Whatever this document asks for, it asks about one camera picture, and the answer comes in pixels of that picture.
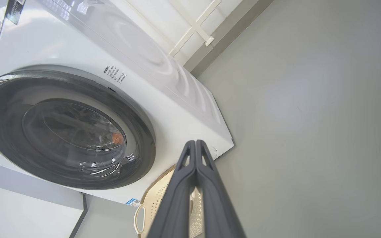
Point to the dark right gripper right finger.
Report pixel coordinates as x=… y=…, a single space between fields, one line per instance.
x=217 y=211

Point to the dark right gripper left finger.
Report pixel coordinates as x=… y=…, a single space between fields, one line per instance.
x=177 y=205

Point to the white front-load washing machine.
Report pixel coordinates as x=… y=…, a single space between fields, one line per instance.
x=164 y=109

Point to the cream basket with brown rim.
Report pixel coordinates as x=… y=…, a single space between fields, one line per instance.
x=152 y=208

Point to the blue energy label sticker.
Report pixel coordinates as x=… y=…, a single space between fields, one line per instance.
x=132 y=202

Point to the round white filter cover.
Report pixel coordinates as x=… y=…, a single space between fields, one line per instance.
x=213 y=152

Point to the white panel with dark edge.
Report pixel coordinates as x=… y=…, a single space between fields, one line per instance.
x=18 y=215

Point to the black rectangular sticker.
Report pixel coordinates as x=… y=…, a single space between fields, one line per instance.
x=14 y=11

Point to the white wall frame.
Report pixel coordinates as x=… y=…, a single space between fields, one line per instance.
x=195 y=25

